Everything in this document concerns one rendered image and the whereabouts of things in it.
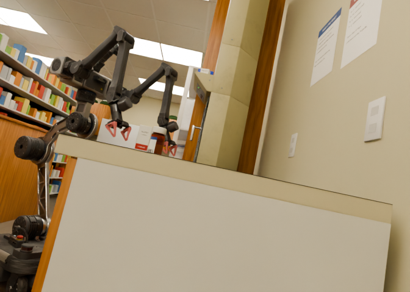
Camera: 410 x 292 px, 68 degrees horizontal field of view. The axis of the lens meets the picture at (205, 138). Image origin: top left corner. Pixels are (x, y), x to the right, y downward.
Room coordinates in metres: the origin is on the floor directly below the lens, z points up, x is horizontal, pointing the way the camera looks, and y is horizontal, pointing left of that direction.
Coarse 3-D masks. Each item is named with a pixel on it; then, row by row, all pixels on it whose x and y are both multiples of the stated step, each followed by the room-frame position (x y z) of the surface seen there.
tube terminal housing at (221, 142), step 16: (224, 48) 1.65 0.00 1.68; (240, 48) 1.66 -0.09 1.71; (224, 64) 1.66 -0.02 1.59; (240, 64) 1.68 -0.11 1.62; (256, 64) 1.80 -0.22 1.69; (224, 80) 1.66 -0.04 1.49; (240, 80) 1.71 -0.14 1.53; (224, 96) 1.66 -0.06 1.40; (240, 96) 1.73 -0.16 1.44; (208, 112) 1.65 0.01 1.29; (224, 112) 1.66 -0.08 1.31; (240, 112) 1.75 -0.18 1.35; (208, 128) 1.65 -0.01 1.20; (224, 128) 1.66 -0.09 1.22; (240, 128) 1.77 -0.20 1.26; (208, 144) 1.66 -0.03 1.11; (224, 144) 1.68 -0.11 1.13; (240, 144) 1.79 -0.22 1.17; (208, 160) 1.66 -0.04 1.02; (224, 160) 1.70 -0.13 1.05
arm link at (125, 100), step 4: (108, 96) 1.66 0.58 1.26; (124, 96) 1.63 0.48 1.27; (108, 100) 1.66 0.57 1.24; (112, 100) 1.65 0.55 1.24; (116, 100) 1.65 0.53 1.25; (120, 100) 1.64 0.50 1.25; (124, 100) 1.62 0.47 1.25; (128, 100) 1.64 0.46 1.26; (120, 104) 1.62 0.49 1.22; (124, 104) 1.61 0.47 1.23; (128, 104) 1.62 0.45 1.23; (120, 108) 1.63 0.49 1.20; (124, 108) 1.63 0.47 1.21; (128, 108) 1.63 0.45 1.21
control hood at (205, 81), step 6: (198, 72) 1.65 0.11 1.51; (198, 78) 1.65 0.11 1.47; (204, 78) 1.65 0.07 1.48; (210, 78) 1.65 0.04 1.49; (198, 84) 1.75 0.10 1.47; (204, 84) 1.65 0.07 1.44; (210, 84) 1.65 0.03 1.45; (204, 90) 1.70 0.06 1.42; (210, 90) 1.65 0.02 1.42; (204, 96) 1.80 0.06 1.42; (204, 102) 1.92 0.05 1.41
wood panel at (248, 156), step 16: (224, 0) 2.02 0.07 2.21; (272, 0) 2.03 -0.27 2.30; (224, 16) 2.02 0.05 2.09; (272, 16) 2.03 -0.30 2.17; (272, 32) 2.03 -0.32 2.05; (208, 48) 2.02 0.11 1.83; (272, 48) 2.04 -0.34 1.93; (208, 64) 2.02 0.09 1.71; (272, 64) 2.04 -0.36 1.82; (256, 80) 2.03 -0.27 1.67; (256, 96) 2.03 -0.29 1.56; (192, 112) 2.02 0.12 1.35; (256, 112) 2.03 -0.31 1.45; (256, 128) 2.03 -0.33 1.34; (192, 144) 2.02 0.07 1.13; (256, 144) 2.04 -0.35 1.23; (192, 160) 2.02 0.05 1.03; (240, 160) 2.03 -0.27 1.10
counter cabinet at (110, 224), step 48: (96, 192) 0.61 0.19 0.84; (144, 192) 0.61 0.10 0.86; (192, 192) 0.61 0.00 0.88; (240, 192) 0.62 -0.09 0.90; (48, 240) 0.61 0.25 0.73; (96, 240) 0.61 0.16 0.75; (144, 240) 0.61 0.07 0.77; (192, 240) 0.61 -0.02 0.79; (240, 240) 0.62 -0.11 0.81; (288, 240) 0.62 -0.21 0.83; (336, 240) 0.62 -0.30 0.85; (384, 240) 0.63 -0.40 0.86; (48, 288) 0.61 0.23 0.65; (96, 288) 0.61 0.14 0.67; (144, 288) 0.61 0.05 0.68; (192, 288) 0.62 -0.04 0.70; (240, 288) 0.62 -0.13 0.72; (288, 288) 0.62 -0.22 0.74; (336, 288) 0.62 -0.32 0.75
